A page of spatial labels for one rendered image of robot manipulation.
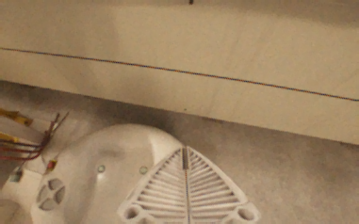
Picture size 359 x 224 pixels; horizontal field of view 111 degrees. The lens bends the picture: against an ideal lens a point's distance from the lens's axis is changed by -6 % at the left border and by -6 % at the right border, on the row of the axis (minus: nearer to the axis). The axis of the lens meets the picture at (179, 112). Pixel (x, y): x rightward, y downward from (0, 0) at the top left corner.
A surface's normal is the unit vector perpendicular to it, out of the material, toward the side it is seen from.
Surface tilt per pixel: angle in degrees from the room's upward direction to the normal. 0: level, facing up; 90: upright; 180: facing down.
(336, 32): 90
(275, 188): 0
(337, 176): 0
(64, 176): 0
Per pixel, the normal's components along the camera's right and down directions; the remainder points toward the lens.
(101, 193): 0.00, -0.48
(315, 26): -0.21, 0.86
